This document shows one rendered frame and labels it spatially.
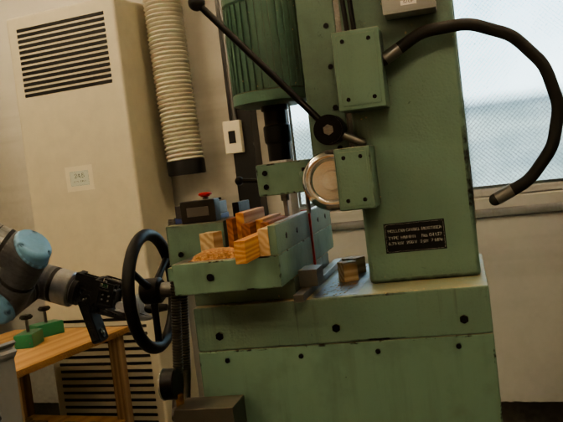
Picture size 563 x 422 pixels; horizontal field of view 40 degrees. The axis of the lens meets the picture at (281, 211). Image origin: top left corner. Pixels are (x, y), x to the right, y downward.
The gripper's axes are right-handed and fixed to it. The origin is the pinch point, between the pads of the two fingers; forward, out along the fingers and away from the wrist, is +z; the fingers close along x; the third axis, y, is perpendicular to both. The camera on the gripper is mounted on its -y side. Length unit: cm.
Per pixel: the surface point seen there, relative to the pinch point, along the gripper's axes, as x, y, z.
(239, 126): 120, 47, -22
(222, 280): -39, 24, 27
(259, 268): -39, 28, 33
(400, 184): -20, 48, 53
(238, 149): 120, 38, -20
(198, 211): -16.2, 31.9, 12.4
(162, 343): -9.4, -1.3, 8.4
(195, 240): -16.1, 25.5, 13.0
